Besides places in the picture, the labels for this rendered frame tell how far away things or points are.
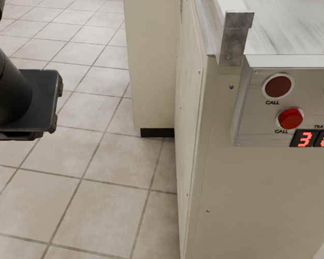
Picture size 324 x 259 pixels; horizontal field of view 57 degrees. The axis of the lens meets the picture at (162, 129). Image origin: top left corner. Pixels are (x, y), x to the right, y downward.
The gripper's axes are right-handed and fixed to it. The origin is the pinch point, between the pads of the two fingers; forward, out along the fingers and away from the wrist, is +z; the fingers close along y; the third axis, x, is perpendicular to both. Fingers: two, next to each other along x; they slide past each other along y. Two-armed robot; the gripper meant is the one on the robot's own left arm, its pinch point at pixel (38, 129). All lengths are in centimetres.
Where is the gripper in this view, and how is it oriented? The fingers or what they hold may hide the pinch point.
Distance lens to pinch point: 40.7
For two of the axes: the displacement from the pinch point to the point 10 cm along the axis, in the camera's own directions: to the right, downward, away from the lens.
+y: -10.0, -0.1, 0.0
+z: -0.1, 3.4, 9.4
